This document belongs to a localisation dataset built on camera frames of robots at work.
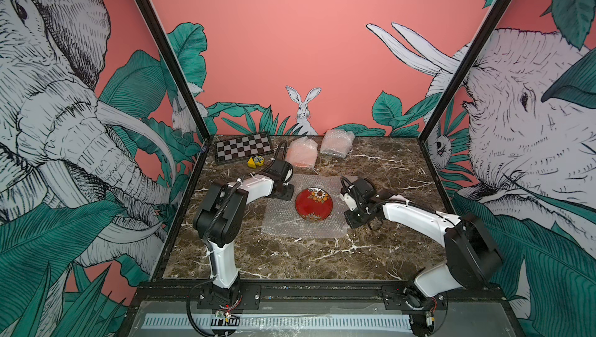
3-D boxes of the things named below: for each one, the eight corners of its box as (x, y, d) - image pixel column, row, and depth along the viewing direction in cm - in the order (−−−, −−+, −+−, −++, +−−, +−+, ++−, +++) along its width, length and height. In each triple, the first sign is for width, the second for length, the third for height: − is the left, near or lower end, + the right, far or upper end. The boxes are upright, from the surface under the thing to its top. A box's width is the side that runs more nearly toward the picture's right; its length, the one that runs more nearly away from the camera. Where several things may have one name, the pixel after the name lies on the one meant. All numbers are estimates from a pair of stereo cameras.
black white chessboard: (217, 164, 110) (216, 161, 108) (216, 144, 118) (215, 141, 116) (274, 152, 115) (273, 150, 113) (269, 134, 123) (268, 131, 122)
